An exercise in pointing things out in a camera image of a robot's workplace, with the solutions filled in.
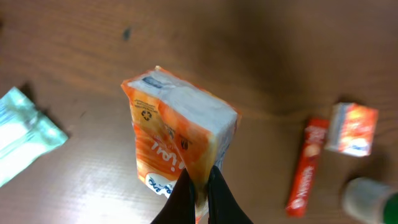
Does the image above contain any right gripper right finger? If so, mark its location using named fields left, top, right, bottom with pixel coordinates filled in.
left=208, top=166, right=253, bottom=224

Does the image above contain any teal white snack pouch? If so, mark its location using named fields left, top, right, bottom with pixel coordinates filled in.
left=1, top=87, right=68, bottom=185

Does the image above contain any orange juice carton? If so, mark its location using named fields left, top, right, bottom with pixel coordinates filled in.
left=325, top=103, right=378, bottom=157
left=121, top=66, right=241, bottom=222

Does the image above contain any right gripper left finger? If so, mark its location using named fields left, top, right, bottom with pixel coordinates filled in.
left=151, top=169, right=196, bottom=224

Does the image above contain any red white packet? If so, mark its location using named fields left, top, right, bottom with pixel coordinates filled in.
left=285, top=118, right=329, bottom=217

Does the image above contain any green lid jar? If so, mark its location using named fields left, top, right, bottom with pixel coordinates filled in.
left=341, top=177, right=397, bottom=224

